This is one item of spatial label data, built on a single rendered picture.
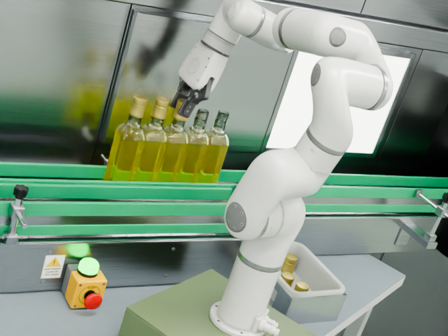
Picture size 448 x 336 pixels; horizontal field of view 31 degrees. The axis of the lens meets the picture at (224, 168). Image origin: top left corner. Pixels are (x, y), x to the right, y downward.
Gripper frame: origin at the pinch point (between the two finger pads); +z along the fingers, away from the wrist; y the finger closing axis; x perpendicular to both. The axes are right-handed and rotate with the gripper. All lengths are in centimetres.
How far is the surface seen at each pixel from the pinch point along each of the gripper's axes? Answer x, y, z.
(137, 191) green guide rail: -3.4, 6.5, 21.5
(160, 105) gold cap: -6.3, 1.3, 1.7
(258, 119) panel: 32.4, -12.3, -1.3
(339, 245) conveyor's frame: 68, 5, 19
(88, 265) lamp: -15.0, 20.7, 35.4
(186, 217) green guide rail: 7.3, 13.4, 21.3
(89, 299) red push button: -13.9, 25.6, 40.3
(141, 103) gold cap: -11.2, 1.7, 2.8
